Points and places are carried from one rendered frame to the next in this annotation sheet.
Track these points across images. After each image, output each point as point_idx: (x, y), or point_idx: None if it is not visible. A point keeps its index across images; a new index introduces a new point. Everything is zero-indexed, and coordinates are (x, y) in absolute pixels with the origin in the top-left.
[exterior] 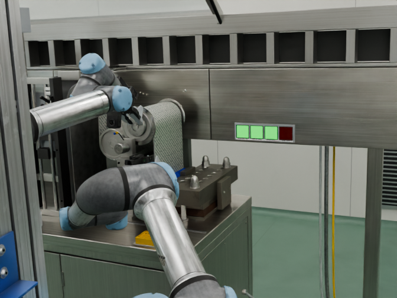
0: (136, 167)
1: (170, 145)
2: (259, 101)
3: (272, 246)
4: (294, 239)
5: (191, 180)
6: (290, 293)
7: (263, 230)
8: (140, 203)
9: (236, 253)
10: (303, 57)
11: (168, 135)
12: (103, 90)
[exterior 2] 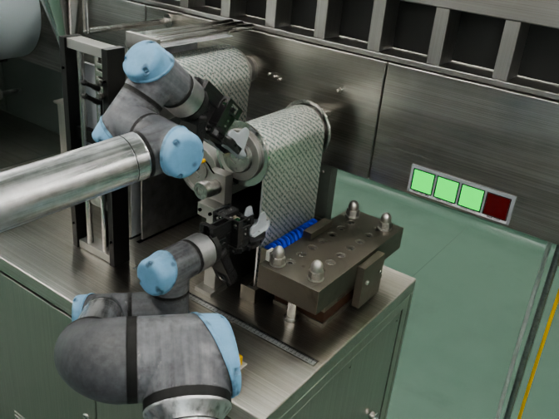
0: (163, 332)
1: (294, 186)
2: (462, 140)
3: (447, 275)
4: (481, 268)
5: (311, 268)
6: (453, 363)
7: (440, 244)
8: (152, 414)
9: (369, 369)
10: None
11: (292, 171)
12: (145, 135)
